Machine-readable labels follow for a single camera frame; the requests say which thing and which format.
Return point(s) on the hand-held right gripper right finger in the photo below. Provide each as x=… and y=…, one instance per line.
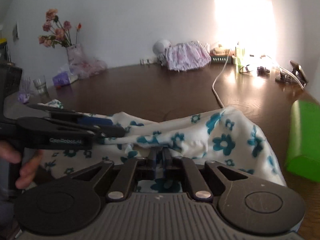
x=167, y=160

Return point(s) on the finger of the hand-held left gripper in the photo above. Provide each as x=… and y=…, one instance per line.
x=110, y=132
x=95, y=121

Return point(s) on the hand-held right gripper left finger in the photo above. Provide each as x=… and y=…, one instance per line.
x=153, y=158

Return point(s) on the white teal floral garment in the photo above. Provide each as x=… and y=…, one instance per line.
x=220, y=140

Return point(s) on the person's left hand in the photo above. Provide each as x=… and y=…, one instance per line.
x=30, y=172

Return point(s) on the purple tissue pack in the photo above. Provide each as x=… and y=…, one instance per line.
x=61, y=78

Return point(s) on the clear plastic bag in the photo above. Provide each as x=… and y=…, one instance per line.
x=91, y=66

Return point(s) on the purple wipes packet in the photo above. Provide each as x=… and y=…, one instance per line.
x=23, y=97

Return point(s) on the drinking glass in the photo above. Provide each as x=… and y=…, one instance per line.
x=40, y=85

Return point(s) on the dried twigs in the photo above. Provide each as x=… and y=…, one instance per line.
x=27, y=85

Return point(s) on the patterned flower vase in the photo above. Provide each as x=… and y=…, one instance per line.
x=75, y=53

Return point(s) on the white robot speaker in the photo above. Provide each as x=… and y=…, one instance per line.
x=160, y=47

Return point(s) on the artificial rose bouquet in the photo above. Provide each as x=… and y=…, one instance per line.
x=57, y=30

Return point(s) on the pink ruffled garment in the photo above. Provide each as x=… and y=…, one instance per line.
x=187, y=55

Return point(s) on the dark labelled box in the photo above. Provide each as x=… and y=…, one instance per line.
x=221, y=59

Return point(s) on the pale bottle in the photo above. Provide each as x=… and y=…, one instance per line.
x=240, y=55

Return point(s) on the small electronic device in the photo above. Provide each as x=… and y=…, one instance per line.
x=263, y=70

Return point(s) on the green box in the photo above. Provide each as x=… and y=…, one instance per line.
x=303, y=140

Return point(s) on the phone holder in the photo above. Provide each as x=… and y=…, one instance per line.
x=297, y=71

